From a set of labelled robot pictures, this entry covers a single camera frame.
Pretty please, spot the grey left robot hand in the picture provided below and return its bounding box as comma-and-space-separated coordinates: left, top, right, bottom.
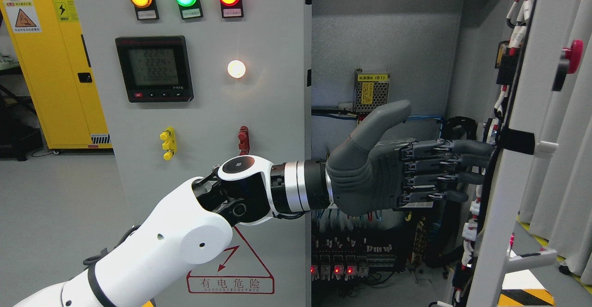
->
326, 100, 495, 216

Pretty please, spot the grey cabinet door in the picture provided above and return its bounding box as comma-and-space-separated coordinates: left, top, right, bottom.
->
446, 0, 591, 307
68, 0, 313, 307

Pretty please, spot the relay terminal block row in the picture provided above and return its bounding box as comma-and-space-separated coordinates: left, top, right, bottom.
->
309, 225, 404, 281

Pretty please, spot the metal mesh power supply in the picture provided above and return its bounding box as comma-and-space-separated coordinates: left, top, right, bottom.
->
353, 68, 391, 115

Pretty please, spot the red electric hazard sign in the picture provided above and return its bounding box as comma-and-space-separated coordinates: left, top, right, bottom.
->
186, 227, 275, 295

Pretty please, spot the white indicator lamp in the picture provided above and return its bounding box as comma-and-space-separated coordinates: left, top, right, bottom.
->
227, 59, 246, 79

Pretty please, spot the red indicator lamp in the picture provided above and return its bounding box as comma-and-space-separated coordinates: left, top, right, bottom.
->
219, 0, 245, 18

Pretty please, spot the red mushroom emergency button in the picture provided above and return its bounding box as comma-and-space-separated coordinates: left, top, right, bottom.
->
552, 39, 584, 92

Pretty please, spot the black digital power meter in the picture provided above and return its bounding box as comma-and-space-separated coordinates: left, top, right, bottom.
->
115, 35, 194, 103

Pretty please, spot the green indicator lamp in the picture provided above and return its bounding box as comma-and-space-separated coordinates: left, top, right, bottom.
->
175, 0, 204, 20

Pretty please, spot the yellow indicator lamp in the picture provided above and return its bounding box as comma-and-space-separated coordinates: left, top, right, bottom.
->
130, 0, 160, 21

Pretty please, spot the yellow safety cabinet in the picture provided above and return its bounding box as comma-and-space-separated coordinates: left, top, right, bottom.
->
1, 0, 112, 153

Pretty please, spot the silver right door handle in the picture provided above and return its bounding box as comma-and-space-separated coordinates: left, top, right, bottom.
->
501, 233, 559, 276

